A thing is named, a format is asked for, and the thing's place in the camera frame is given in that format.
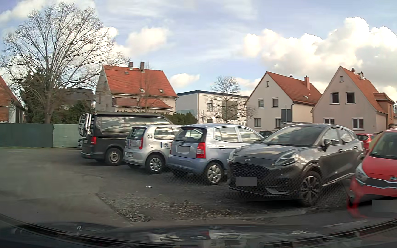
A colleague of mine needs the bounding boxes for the dark green hedge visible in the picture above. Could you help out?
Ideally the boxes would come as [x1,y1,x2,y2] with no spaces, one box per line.
[163,112,198,126]

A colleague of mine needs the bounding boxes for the white flat-roofed building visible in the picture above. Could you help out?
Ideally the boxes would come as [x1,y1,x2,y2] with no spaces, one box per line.
[176,90,250,126]

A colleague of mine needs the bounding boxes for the light blue car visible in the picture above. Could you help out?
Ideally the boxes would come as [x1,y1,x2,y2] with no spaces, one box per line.
[167,123,264,185]

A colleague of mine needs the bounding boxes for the small bare tree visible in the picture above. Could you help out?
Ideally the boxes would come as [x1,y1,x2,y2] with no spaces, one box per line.
[198,76,257,124]

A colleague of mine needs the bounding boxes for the small silver car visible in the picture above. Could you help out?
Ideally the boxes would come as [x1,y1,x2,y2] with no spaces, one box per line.
[123,125,182,174]

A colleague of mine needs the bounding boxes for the beige house with orange roof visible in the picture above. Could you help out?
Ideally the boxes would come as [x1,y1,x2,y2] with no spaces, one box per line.
[95,62,179,115]
[311,66,396,135]

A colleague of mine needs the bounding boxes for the cream house with red roof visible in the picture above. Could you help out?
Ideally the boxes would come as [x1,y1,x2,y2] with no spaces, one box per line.
[245,71,323,132]

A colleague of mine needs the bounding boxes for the black van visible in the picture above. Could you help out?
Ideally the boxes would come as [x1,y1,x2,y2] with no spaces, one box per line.
[78,111,173,166]

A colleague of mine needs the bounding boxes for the dark grey car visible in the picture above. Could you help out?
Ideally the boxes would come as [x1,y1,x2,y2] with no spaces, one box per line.
[227,123,366,207]

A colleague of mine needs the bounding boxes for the car's own bonnet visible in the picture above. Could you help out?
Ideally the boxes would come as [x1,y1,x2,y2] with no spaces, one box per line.
[0,207,397,248]

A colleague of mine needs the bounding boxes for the large bare tree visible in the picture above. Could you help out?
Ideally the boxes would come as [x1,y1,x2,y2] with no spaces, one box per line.
[0,2,130,124]

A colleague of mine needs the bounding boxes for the dark evergreen trees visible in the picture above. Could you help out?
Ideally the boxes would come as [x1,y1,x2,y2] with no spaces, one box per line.
[19,69,94,124]

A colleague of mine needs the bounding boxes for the grey asphalt road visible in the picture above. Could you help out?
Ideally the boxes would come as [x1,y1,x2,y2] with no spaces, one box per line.
[0,147,361,228]

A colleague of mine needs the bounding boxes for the small red car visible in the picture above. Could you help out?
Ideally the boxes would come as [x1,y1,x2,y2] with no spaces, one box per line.
[356,133,377,151]

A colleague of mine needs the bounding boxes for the green screened fence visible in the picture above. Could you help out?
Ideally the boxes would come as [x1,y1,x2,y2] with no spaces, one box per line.
[0,123,81,149]

